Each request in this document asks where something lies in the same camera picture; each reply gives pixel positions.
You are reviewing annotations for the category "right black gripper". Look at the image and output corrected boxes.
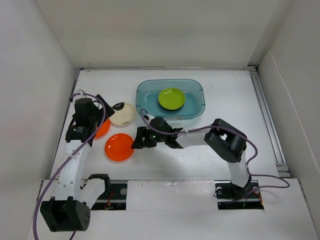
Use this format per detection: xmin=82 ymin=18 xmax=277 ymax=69
xmin=131 ymin=126 xmax=167 ymax=149

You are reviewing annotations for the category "lime green plate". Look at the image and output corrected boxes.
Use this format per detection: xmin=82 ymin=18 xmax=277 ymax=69
xmin=158 ymin=88 xmax=186 ymax=105

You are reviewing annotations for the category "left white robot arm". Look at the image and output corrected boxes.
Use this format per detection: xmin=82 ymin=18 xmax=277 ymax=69
xmin=38 ymin=93 xmax=115 ymax=232

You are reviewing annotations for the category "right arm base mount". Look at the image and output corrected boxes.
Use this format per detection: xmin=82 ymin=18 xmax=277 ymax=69
xmin=213 ymin=180 xmax=264 ymax=210

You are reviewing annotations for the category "cream plate with dark mark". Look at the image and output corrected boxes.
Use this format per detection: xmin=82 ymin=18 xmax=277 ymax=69
xmin=109 ymin=102 xmax=136 ymax=127

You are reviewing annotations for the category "right aluminium rail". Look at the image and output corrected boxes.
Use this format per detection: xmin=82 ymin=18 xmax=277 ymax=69
xmin=248 ymin=65 xmax=291 ymax=178

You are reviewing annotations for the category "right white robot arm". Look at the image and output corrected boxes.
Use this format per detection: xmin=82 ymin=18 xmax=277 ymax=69
xmin=131 ymin=114 xmax=252 ymax=200

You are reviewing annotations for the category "blue plastic bin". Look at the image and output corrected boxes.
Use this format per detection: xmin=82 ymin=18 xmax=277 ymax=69
xmin=135 ymin=79 xmax=206 ymax=120

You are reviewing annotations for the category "small orange plate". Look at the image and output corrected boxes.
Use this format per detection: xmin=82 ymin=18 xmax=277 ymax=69
xmin=94 ymin=119 xmax=111 ymax=139

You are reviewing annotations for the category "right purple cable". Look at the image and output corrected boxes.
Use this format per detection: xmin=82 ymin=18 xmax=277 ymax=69
xmin=139 ymin=108 xmax=291 ymax=205

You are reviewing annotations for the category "black plate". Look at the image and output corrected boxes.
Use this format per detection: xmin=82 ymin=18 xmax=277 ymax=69
xmin=160 ymin=103 xmax=185 ymax=111

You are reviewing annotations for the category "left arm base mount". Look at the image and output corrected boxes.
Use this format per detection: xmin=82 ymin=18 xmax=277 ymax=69
xmin=80 ymin=173 xmax=128 ymax=211

